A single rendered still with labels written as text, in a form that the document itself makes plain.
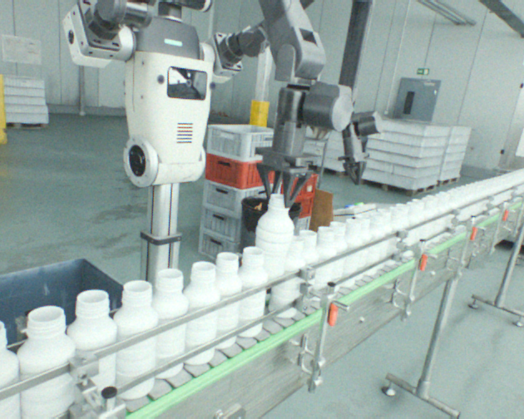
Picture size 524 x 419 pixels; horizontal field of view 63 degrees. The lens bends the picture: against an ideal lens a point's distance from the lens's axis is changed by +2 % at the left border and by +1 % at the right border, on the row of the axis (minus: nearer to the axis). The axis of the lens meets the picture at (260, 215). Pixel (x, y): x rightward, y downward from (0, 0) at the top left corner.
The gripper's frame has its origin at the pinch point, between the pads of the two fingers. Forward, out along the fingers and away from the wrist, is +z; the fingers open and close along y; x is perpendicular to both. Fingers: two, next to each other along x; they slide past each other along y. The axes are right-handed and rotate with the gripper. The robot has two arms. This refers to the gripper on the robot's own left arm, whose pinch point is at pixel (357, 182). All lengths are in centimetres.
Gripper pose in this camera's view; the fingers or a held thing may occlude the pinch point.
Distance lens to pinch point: 143.2
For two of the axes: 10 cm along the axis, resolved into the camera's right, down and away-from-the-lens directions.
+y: 6.6, -1.4, 7.3
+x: -7.3, 0.7, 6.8
